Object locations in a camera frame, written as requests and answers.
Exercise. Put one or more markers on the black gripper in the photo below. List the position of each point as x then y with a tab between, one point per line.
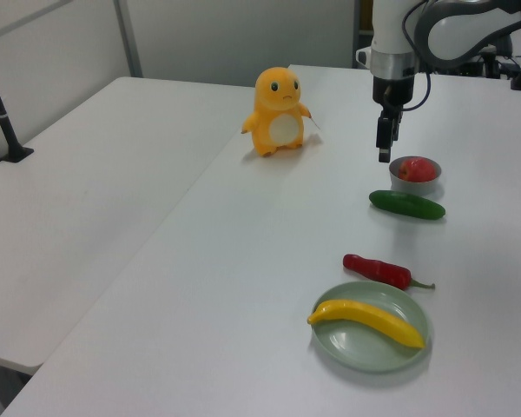
393	93

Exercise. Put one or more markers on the red chili pepper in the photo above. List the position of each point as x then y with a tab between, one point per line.
377	270

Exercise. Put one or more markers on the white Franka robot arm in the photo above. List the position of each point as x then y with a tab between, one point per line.
388	26

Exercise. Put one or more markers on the pale green plastic plate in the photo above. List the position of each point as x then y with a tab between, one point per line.
364	352

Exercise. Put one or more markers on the red toy apple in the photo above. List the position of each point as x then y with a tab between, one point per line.
417	170

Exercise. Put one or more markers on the small grey round bowl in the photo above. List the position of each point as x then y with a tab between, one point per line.
412	189

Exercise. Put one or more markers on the green toy cucumber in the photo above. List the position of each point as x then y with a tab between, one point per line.
406	205

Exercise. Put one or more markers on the white plush toy tag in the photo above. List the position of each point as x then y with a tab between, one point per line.
316	122

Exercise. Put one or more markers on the orange plush dragon toy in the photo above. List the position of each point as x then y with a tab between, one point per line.
273	113

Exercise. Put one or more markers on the yellow toy banana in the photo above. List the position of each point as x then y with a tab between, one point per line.
373	317

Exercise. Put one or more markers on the grey partition post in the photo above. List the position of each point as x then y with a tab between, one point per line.
128	39

